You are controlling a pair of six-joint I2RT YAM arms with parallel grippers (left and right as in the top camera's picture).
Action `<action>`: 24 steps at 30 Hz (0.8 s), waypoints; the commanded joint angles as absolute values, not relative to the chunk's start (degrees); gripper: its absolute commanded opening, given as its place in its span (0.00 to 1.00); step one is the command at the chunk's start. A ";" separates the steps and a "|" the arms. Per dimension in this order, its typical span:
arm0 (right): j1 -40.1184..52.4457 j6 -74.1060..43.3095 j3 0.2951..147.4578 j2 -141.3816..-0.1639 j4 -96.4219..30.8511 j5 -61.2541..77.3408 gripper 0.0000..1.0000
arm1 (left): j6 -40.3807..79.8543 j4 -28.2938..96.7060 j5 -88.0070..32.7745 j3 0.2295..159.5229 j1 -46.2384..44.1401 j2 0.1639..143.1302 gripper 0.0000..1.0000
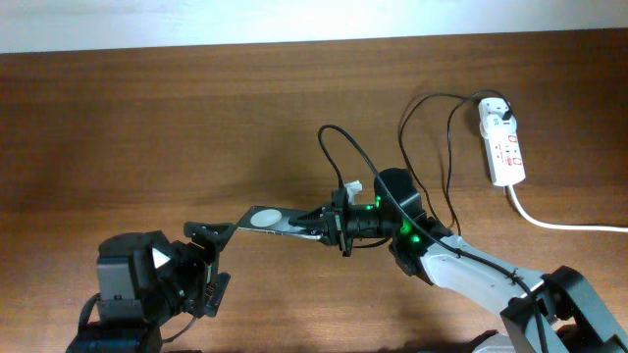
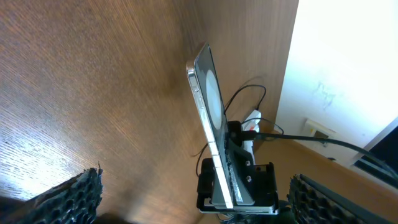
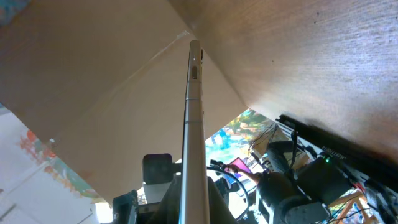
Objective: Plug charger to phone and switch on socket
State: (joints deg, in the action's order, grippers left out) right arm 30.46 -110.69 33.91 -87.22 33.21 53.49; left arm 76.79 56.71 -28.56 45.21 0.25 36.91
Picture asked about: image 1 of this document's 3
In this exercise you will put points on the black smartphone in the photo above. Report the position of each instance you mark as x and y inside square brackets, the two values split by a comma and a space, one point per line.
[270, 220]

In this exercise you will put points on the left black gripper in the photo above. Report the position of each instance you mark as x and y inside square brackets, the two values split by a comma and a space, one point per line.
[198, 257]

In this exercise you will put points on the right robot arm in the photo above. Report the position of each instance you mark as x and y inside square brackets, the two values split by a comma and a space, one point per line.
[557, 312]

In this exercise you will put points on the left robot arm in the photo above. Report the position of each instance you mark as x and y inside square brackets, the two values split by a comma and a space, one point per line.
[145, 280]

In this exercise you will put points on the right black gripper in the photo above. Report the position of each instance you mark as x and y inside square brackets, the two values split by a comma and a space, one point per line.
[336, 226]

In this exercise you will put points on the white power strip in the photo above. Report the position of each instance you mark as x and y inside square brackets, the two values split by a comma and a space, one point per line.
[504, 156]

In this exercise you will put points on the white USB charger adapter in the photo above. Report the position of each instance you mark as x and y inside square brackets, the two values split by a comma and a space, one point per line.
[496, 115]

